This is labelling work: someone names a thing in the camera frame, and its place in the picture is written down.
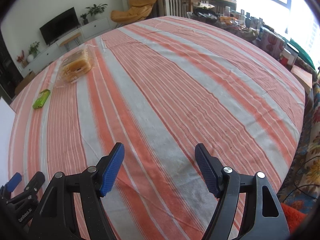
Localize green plant white vase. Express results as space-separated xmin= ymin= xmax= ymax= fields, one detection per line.
xmin=27 ymin=42 xmax=40 ymax=63

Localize potted green plant right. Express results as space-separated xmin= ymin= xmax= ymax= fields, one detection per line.
xmin=86 ymin=3 xmax=108 ymax=19

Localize brown cardboard box on floor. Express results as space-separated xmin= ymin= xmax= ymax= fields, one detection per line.
xmin=15 ymin=72 xmax=36 ymax=96

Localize wooden stool hairpin legs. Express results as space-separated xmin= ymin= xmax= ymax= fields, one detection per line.
xmin=59 ymin=33 xmax=82 ymax=51

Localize orange lounge chair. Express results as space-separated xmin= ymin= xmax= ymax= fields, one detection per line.
xmin=111 ymin=0 xmax=157 ymax=25

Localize white TV cabinet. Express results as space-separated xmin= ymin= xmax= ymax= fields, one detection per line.
xmin=18 ymin=17 xmax=112 ymax=77

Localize red flower arrangement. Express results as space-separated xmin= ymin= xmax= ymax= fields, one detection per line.
xmin=16 ymin=50 xmax=28 ymax=68

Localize floral sofa cover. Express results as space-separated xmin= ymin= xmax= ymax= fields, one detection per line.
xmin=277 ymin=82 xmax=319 ymax=214

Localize small potted plant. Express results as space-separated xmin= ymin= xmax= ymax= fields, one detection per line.
xmin=80 ymin=13 xmax=88 ymax=25

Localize green snack packet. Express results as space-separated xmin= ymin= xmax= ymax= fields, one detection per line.
xmin=33 ymin=89 xmax=50 ymax=109

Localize bagged sliced bread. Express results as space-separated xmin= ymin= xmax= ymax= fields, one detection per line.
xmin=56 ymin=45 xmax=96 ymax=86

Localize dark wooden chair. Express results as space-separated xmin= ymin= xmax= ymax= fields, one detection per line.
xmin=162 ymin=0 xmax=193 ymax=18

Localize black television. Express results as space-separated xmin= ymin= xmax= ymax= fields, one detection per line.
xmin=40 ymin=7 xmax=80 ymax=45

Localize white cardboard box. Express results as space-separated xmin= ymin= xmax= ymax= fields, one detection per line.
xmin=0 ymin=98 xmax=16 ymax=186

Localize striped orange white tablecloth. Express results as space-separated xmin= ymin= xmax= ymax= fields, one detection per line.
xmin=8 ymin=16 xmax=305 ymax=239

